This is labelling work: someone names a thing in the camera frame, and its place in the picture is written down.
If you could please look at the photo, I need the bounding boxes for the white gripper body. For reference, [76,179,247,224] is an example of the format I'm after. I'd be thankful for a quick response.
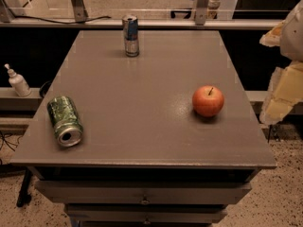
[280,0,303,61]

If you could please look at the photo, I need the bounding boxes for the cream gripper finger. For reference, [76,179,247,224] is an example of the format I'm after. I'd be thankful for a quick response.
[259,61,303,126]
[259,22,284,47]

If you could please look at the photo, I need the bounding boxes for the blue silver redbull can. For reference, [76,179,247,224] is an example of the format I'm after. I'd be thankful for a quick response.
[122,14,139,57]

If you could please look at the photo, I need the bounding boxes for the red apple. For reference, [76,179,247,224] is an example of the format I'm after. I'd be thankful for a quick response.
[192,85,224,117]

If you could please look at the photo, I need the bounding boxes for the green crushed soda can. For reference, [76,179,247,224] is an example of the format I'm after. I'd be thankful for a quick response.
[46,96,83,148]

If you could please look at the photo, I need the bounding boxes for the grey drawer cabinet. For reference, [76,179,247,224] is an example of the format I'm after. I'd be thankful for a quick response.
[12,30,276,227]

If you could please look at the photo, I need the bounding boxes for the grey drawer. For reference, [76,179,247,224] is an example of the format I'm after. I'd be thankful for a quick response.
[35,181,251,205]
[64,204,227,224]

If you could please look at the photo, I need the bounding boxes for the top grey drawer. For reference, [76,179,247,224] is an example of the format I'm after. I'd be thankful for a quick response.
[35,181,251,205]

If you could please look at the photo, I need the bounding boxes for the white pump bottle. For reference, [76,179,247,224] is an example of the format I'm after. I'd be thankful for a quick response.
[5,63,31,97]

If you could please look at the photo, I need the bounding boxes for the black stand leg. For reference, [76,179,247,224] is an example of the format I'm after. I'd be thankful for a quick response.
[16,169,32,207]

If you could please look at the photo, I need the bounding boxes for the right metal bracket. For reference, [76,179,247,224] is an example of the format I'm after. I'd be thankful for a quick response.
[195,0,209,26]

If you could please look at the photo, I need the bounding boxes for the metal bracket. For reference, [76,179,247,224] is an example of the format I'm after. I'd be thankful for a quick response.
[71,0,88,23]
[195,0,209,26]

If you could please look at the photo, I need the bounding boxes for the black cable on rail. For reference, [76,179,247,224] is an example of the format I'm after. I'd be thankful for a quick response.
[0,0,112,25]

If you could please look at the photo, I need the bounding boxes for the left metal bracket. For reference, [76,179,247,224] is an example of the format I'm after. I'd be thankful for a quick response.
[71,0,88,23]

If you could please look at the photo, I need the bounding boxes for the black cables on floor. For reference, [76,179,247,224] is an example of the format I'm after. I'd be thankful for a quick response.
[0,131,23,153]

